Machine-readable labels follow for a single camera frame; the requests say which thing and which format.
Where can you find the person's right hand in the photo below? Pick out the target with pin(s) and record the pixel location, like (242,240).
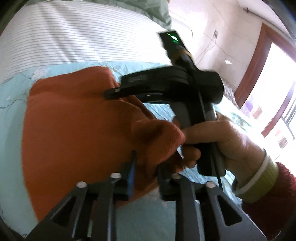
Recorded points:
(243,157)

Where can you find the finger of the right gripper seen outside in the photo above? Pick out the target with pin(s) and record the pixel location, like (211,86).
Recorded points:
(122,91)

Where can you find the light blue floral bedsheet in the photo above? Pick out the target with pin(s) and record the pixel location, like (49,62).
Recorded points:
(147,218)

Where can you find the white striped quilt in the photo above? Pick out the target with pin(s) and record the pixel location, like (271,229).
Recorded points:
(43,33)

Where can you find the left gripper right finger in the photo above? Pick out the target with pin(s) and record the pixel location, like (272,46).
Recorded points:
(169,183)

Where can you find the orange knit sweater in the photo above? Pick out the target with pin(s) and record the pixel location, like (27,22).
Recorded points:
(72,134)

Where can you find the red fleece right sleeve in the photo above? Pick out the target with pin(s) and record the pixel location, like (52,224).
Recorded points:
(268,198)

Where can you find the green pillow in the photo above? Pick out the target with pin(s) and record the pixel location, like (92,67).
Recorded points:
(156,10)

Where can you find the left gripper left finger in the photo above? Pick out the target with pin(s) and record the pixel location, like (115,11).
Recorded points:
(127,179)

